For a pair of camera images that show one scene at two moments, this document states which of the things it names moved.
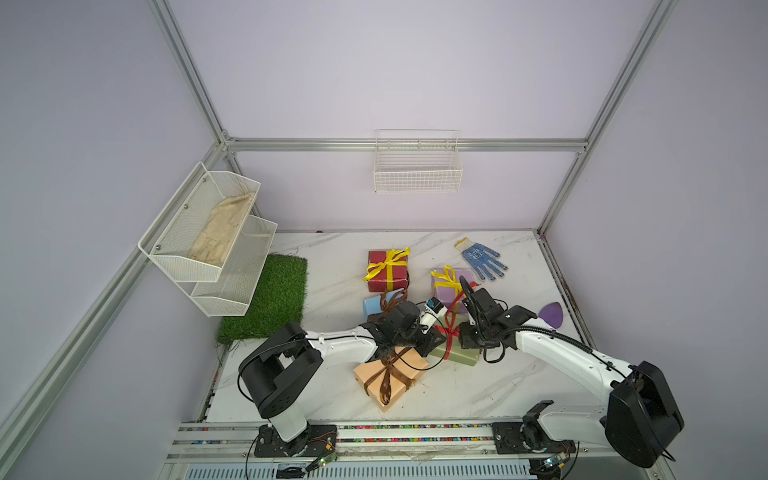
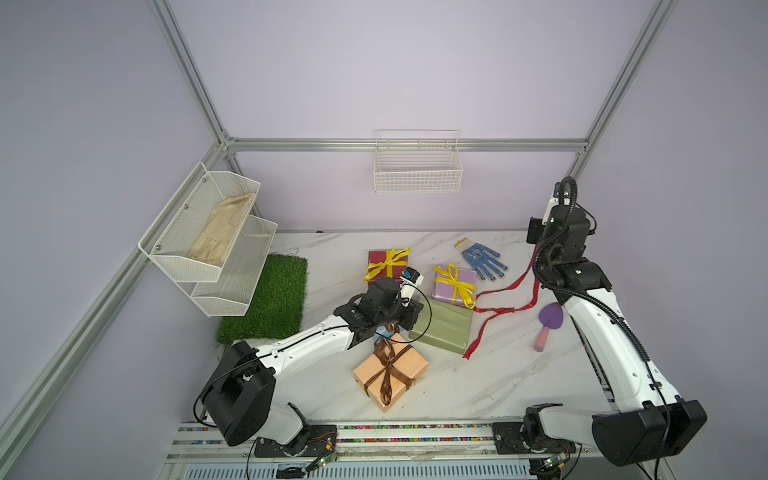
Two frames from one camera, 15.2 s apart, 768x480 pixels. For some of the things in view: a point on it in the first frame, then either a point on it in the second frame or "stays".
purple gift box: (446, 287) stays
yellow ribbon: (450, 275) stays
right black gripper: (466, 339) -> (533, 234)
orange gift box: (413, 364) stays
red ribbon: (449, 330) -> (493, 312)
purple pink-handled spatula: (552, 313) stays
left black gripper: (428, 341) -> (410, 312)
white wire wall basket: (417, 161) stays
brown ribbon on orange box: (388, 367) stays
